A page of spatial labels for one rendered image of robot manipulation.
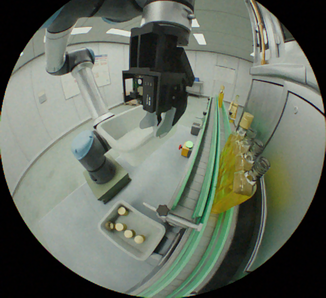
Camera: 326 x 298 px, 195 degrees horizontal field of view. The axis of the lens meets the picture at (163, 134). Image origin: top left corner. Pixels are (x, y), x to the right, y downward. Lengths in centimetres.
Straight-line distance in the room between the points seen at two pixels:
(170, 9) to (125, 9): 10
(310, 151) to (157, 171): 63
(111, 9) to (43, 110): 338
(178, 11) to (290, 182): 37
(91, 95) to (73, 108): 314
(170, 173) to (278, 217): 52
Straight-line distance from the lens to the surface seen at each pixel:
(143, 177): 56
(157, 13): 15
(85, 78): 48
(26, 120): 364
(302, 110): 34
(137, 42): 15
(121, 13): 24
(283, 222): 30
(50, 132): 361
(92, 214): 60
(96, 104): 44
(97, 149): 41
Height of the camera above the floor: 124
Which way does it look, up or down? 37 degrees down
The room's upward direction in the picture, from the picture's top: straight up
